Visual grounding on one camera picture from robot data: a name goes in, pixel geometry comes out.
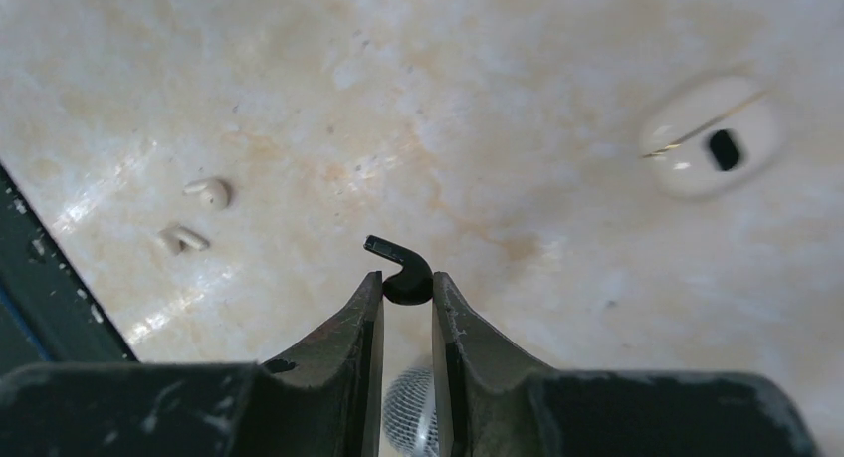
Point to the cream earbud lower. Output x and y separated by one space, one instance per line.
177 238

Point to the black earbud one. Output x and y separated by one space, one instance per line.
413 284

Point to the cream earbud charging case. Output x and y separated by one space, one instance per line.
711 136

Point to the cream earbud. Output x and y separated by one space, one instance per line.
177 238
212 193

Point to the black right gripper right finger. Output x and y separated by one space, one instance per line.
495 399

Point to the cream earbud upper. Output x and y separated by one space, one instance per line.
212 193

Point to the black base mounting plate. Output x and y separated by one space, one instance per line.
48 314

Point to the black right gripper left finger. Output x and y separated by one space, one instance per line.
319 397

